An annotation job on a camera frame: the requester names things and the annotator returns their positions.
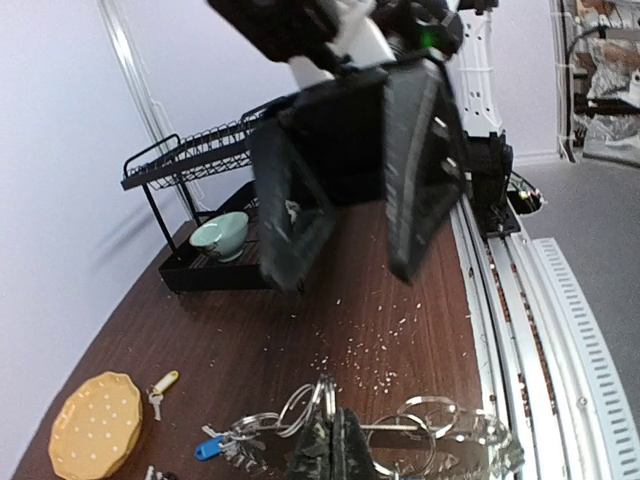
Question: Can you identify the key with yellow tag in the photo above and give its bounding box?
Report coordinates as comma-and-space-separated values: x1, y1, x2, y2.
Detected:
147, 370, 180, 422

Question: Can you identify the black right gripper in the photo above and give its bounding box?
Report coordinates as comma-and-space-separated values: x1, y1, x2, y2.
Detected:
248, 59, 468, 291

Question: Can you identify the black wire dish rack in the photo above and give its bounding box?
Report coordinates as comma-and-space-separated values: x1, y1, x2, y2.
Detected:
121, 104, 269, 294

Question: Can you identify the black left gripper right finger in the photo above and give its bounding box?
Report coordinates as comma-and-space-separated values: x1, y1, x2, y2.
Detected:
332, 408, 375, 480

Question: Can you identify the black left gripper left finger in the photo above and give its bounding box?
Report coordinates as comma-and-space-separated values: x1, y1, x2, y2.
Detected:
289, 419, 331, 480

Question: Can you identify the left aluminium corner post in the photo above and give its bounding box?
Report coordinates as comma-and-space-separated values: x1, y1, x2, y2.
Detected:
97, 0, 211, 211

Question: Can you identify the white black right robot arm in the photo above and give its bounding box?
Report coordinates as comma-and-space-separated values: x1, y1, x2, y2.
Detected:
249, 18, 513, 290

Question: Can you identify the pale green bowl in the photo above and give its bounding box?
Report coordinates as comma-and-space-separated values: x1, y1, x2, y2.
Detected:
189, 211, 249, 263

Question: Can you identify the yellow dotted plate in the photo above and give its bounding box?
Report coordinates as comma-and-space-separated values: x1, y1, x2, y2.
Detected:
48, 371, 143, 479

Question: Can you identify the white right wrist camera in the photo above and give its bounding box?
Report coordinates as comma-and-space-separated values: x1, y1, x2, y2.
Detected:
288, 0, 395, 89

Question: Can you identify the aluminium front rail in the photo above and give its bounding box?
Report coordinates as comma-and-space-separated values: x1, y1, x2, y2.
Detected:
451, 202, 639, 479

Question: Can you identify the large ring of keyrings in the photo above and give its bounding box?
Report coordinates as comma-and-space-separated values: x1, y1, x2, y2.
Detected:
202, 374, 526, 480

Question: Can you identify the blue tag key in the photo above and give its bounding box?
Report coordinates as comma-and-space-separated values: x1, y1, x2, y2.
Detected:
194, 435, 232, 462

